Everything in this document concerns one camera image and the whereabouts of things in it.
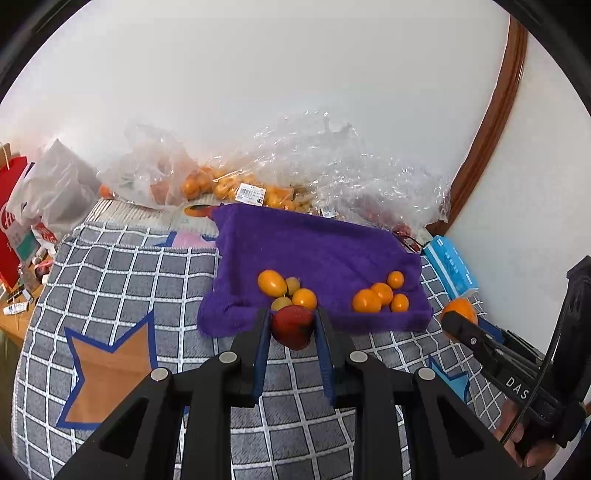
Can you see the purple towel covered tray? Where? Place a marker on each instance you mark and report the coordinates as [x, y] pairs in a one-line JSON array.
[[323, 249]]

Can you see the wooden side table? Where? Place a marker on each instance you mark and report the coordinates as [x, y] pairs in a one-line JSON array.
[[11, 327]]

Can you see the white plastic bag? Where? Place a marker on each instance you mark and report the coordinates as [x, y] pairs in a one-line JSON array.
[[55, 184]]

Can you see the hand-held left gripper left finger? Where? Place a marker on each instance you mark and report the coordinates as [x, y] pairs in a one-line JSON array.
[[262, 355]]

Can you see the labelled clear bag of mandarins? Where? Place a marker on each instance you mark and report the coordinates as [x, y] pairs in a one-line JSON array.
[[277, 157]]

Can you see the oval orange tomato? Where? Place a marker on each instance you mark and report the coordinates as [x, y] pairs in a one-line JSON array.
[[271, 282]]

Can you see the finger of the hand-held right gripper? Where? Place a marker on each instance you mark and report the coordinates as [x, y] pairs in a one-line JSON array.
[[491, 330], [468, 337]]

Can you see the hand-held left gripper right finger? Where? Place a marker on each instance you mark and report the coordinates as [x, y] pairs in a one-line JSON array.
[[324, 360]]

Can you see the person's right hand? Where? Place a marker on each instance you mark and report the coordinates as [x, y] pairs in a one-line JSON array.
[[538, 457]]

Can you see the grey checked star blanket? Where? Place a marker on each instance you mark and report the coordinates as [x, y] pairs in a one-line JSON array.
[[138, 286]]

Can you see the small round orange tomato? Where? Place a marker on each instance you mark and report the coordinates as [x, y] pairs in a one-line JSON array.
[[304, 299]]

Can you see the blue tissue pack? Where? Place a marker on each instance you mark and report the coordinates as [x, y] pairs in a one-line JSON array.
[[450, 265]]

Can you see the red paper bag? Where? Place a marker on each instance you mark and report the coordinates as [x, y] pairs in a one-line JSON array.
[[9, 249]]

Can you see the small red tomato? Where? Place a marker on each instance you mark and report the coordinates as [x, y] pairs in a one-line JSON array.
[[291, 327]]

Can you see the orange mandarin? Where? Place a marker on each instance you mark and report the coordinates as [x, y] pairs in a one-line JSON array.
[[395, 279], [461, 308], [367, 301], [384, 290], [399, 302]]

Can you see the small green plum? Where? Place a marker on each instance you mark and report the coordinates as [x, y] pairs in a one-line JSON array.
[[280, 303], [292, 285]]

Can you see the clear bag of red tomatoes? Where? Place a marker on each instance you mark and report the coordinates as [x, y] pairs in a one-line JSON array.
[[378, 194]]

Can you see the brown wooden door frame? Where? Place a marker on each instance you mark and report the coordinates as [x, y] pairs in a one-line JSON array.
[[498, 106]]

